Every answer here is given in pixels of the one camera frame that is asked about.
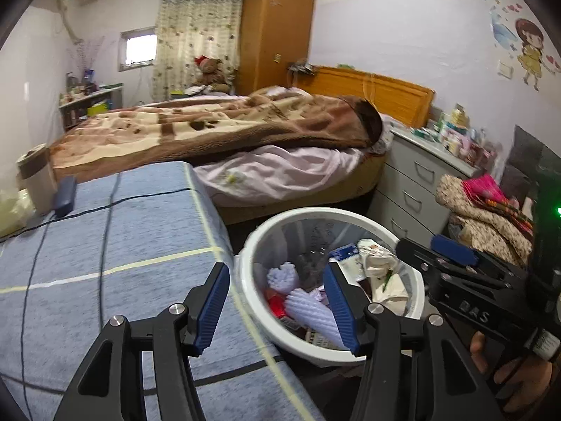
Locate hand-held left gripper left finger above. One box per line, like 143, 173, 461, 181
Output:
55, 262, 231, 421

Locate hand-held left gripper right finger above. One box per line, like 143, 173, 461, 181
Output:
323, 262, 498, 421

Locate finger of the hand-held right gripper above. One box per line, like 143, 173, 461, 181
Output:
396, 238, 505, 293
431, 234, 527, 282

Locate lavender foam net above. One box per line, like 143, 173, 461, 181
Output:
285, 288, 347, 350
266, 262, 301, 294

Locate small patterned box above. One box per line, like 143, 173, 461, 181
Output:
302, 327, 336, 348

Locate cream paper bag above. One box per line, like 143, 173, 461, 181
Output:
368, 272, 415, 315

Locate white paper wad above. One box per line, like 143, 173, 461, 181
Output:
357, 239, 399, 278

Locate white trash bin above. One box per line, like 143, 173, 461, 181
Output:
239, 207, 425, 367

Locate person's right hand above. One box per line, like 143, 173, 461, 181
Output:
470, 329, 555, 413

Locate floral quilted jacket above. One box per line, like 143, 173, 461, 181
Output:
435, 174, 534, 268

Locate pink plaid cloth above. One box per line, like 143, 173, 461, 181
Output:
462, 173, 533, 229

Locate grey drawer cabinet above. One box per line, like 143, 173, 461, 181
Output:
376, 128, 483, 253

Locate blue checked tablecloth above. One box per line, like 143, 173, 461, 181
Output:
0, 161, 325, 421

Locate pile of medicine boxes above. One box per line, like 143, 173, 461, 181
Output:
414, 104, 498, 167

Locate black chair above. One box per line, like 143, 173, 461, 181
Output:
500, 125, 544, 211

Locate floral pillow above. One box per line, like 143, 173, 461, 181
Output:
370, 112, 401, 156

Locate pale pink duvet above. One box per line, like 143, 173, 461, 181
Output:
193, 145, 373, 207

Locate wooden headboard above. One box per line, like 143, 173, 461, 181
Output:
291, 66, 436, 130

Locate brown printed blanket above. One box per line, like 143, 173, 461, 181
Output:
47, 85, 384, 182

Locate dark blue glasses case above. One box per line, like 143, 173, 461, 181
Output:
53, 175, 78, 216

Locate beige cup with brown band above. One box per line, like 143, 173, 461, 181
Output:
16, 143, 58, 215

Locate brown teddy bear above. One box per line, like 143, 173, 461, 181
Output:
193, 55, 231, 93

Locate grey desk shelf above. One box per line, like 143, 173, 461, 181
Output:
59, 85, 126, 130

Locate row of cosmetic bottles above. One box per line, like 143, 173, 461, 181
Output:
59, 70, 99, 106

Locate patterned curtain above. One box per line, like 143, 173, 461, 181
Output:
151, 0, 245, 101

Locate small window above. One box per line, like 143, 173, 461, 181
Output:
119, 27, 157, 72

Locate purple dried branches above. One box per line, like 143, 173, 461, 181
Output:
72, 37, 106, 75

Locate wooden wardrobe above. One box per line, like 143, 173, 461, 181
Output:
237, 0, 317, 96

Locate wrapped air conditioner pipe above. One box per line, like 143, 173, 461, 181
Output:
59, 0, 84, 45

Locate cartoon wall sticker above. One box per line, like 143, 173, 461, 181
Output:
424, 0, 561, 92

